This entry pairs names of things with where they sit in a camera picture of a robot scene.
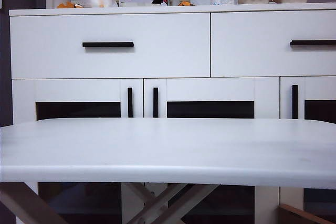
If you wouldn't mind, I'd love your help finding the white cabinet drawer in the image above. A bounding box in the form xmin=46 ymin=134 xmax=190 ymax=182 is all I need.
xmin=10 ymin=13 xmax=211 ymax=79
xmin=211 ymin=10 xmax=336 ymax=78

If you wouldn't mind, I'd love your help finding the black horizontal drawer handle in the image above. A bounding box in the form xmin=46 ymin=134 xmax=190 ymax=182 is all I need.
xmin=290 ymin=40 xmax=336 ymax=46
xmin=82 ymin=41 xmax=135 ymax=48

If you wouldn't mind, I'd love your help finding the white cabinet door dark window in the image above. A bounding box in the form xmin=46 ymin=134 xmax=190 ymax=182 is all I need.
xmin=280 ymin=76 xmax=336 ymax=224
xmin=12 ymin=78 xmax=144 ymax=224
xmin=144 ymin=77 xmax=280 ymax=224

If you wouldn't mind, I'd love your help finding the white sideboard cabinet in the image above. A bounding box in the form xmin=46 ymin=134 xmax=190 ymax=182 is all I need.
xmin=9 ymin=3 xmax=336 ymax=224

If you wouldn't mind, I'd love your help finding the white crossed table leg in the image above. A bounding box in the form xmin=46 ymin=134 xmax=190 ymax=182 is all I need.
xmin=128 ymin=183 xmax=218 ymax=224
xmin=122 ymin=182 xmax=174 ymax=224

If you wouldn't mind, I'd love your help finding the brown wooden board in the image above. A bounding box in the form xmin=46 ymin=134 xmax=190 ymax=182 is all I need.
xmin=278 ymin=202 xmax=336 ymax=224

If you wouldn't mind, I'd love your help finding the brown table leg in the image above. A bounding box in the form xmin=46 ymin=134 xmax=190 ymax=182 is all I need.
xmin=0 ymin=182 xmax=68 ymax=224

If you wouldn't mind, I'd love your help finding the black vertical door handle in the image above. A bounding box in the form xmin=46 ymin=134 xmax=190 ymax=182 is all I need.
xmin=153 ymin=87 xmax=159 ymax=118
xmin=128 ymin=87 xmax=134 ymax=118
xmin=292 ymin=84 xmax=299 ymax=119

